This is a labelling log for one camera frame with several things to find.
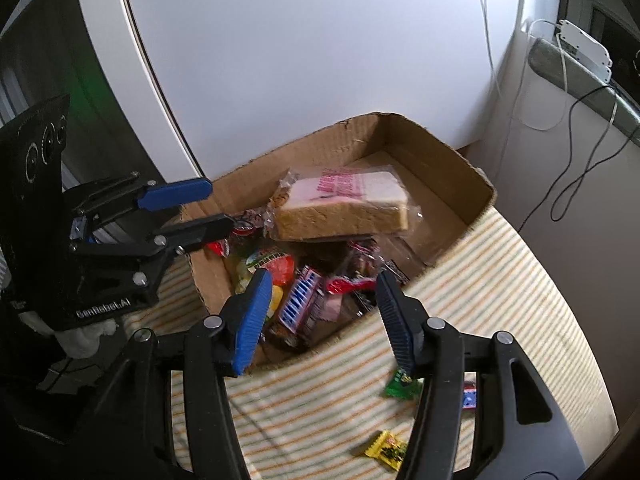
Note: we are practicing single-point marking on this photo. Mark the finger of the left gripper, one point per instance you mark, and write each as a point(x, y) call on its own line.
point(170, 193)
point(190, 234)

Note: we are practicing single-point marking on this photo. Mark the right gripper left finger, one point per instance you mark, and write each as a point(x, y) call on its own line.
point(134, 438)

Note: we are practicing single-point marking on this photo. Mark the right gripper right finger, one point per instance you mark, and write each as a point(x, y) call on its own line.
point(519, 429)

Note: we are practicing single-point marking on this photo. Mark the green candy packet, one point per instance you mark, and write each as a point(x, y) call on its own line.
point(402, 386)

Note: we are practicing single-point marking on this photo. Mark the yellow candy packet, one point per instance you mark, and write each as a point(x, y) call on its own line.
point(388, 449)

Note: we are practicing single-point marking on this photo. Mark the Snickers bar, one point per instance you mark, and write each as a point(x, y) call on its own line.
point(296, 316)

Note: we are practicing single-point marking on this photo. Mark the packaged sliced bread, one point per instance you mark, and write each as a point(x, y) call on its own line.
point(331, 203)

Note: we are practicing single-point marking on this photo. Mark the red chocolate cake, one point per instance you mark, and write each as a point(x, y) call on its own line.
point(355, 278)

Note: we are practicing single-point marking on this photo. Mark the dark chocolate wafer bar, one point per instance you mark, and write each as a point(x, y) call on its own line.
point(469, 400)

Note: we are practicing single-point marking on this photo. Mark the pink candy packet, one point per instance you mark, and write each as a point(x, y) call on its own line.
point(332, 307)

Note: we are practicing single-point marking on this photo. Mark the white glove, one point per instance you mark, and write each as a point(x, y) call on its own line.
point(77, 343)

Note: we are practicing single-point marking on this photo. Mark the brown cardboard box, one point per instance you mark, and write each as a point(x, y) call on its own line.
point(450, 192)

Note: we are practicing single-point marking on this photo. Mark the grey windowsill mat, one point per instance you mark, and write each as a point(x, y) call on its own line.
point(544, 59)

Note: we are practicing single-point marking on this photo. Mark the white power strip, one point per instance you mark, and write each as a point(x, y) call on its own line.
point(585, 50)

